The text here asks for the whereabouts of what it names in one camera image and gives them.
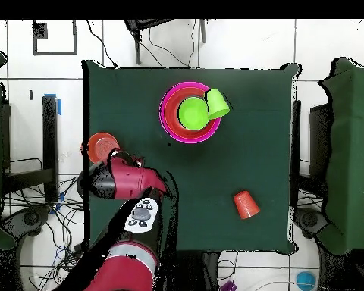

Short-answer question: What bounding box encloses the small orange bowl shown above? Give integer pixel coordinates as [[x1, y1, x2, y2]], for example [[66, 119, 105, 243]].
[[86, 132, 121, 165]]

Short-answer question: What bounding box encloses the small green bowl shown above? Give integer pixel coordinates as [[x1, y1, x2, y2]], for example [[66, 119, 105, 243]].
[[177, 96, 211, 132]]

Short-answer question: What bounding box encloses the green cup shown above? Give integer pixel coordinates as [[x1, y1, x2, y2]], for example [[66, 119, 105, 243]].
[[203, 88, 231, 120]]

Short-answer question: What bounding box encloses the orange cup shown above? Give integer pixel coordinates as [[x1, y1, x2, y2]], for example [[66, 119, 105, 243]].
[[232, 189, 261, 220]]

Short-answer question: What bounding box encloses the large orange bowl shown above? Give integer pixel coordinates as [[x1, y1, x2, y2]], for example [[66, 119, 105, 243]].
[[164, 86, 217, 138]]

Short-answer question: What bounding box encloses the large pink bowl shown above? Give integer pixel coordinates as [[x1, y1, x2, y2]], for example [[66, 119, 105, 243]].
[[158, 81, 222, 145]]

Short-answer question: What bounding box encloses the black metal stand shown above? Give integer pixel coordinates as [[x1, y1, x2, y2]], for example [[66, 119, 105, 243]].
[[1, 95, 59, 204], [290, 99, 333, 207]]

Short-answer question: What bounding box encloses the blue tape strip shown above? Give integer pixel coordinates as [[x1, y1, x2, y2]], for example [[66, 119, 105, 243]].
[[43, 92, 62, 117]]

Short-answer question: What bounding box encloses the dark green tablecloth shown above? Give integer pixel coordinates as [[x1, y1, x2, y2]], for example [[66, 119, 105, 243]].
[[81, 59, 301, 254]]

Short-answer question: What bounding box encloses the blue disc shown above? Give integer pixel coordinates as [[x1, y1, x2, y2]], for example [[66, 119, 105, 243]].
[[295, 270, 317, 291]]

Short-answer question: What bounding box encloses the tangled cable bundle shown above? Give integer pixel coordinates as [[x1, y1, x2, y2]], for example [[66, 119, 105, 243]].
[[2, 175, 86, 291]]

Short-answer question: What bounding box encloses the black camera tripod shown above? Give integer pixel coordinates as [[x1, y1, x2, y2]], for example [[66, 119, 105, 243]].
[[123, 18, 209, 66]]

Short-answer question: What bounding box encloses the black floor cable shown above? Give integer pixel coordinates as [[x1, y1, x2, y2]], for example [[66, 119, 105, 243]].
[[86, 19, 119, 68], [147, 19, 199, 68]]

